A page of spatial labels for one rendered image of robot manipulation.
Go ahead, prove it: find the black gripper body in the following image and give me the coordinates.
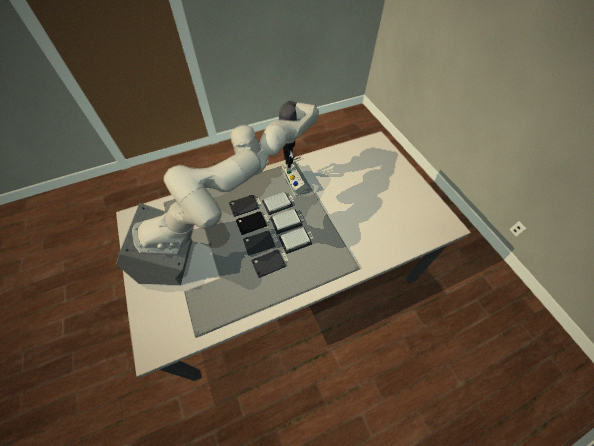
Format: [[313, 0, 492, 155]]
[[283, 141, 295, 155]]

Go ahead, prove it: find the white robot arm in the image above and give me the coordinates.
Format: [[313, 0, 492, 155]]
[[132, 101, 319, 255]]

